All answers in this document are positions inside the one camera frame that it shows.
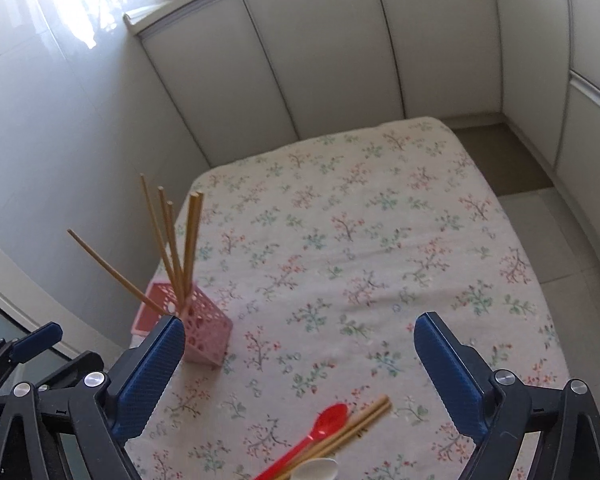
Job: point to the white plastic spoon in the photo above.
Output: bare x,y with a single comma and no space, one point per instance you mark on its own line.
317,470

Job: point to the floral tablecloth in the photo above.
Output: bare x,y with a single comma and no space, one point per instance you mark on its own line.
360,240

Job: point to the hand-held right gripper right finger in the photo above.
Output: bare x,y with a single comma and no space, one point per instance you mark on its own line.
445,365

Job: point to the white kitchen counter cabinet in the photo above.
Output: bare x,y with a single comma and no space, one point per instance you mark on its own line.
330,50

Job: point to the pink perforated utensil holder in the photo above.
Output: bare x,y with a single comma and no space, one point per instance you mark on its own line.
205,330

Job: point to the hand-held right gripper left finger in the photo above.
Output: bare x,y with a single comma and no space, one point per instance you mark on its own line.
150,375

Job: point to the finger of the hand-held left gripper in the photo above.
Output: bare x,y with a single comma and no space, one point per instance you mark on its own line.
75,367
37,341

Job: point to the red plastic spoon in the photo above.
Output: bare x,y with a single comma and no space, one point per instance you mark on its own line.
332,417

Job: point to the bundle of wooden chopsticks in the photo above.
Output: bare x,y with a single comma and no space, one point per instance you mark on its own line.
372,405

